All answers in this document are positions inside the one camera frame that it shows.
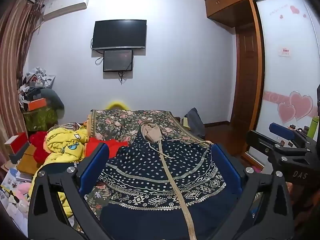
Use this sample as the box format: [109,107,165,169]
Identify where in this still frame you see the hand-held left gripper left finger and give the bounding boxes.
[27,142,113,240]

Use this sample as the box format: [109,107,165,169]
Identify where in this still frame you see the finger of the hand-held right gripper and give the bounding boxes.
[269,122,313,146]
[246,130,310,161]

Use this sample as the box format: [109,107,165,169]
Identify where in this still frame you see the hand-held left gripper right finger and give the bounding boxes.
[185,143,295,240]

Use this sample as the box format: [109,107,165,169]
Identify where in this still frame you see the navy patterned hooded garment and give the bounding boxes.
[99,121,253,240]

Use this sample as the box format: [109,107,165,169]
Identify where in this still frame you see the red cloth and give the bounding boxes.
[85,137,129,159]

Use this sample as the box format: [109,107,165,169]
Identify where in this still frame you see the green bottle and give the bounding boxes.
[307,116,320,138]

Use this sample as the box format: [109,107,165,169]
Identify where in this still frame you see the yellow cartoon print garment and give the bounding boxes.
[27,126,100,220]

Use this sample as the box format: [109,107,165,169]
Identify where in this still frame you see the floral bedspread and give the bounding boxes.
[85,109,215,213]

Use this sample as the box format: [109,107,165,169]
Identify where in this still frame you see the grey clothing on chair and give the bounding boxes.
[184,107,207,140]

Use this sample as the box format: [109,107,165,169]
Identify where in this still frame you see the red fluffy garment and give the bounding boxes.
[29,131,52,164]

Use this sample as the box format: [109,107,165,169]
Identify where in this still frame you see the yellow round object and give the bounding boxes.
[108,101,128,110]

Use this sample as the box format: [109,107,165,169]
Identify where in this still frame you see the wooden room door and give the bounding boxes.
[229,24,259,128]

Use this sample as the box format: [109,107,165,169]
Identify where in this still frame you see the brown cardboard box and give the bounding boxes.
[16,144,42,175]

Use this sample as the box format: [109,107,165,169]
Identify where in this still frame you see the green patterned box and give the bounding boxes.
[23,109,59,132]

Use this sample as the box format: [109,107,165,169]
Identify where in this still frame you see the dark grey bag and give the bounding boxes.
[41,89,66,118]

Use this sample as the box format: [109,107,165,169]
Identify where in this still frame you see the pink plush toy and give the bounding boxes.
[14,182,32,197]

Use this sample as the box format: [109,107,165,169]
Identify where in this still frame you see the red and white box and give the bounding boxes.
[4,132,30,155]

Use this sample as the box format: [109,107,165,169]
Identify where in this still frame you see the orange box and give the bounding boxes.
[27,98,47,111]

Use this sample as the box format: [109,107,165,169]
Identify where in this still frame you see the silver paper bag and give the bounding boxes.
[25,67,56,88]

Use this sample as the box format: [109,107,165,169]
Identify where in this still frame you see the striped brown curtain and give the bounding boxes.
[0,0,44,140]

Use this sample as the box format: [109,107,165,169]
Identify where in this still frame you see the wooden wardrobe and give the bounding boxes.
[204,0,297,28]

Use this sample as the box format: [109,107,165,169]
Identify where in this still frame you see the white air conditioner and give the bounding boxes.
[19,0,90,22]

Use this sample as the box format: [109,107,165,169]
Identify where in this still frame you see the small black wall monitor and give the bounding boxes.
[103,50,133,72]

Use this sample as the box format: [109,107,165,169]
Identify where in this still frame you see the black wall television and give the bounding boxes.
[91,19,147,51]

